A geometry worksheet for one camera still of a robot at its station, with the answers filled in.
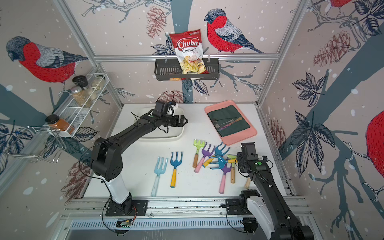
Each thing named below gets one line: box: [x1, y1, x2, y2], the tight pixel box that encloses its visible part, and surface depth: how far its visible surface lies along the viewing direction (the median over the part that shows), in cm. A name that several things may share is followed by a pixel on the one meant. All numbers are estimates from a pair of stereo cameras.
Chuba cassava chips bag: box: [169, 29, 209, 81], surface depth 85 cm
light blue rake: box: [150, 156, 169, 197], surface depth 87 cm
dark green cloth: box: [207, 104, 251, 138], surface depth 112 cm
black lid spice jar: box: [72, 75, 89, 89], surface depth 76 cm
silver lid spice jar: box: [70, 85, 93, 108], surface depth 74 cm
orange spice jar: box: [45, 114, 75, 135], surface depth 62 cm
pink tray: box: [204, 100, 258, 146], surface depth 109 cm
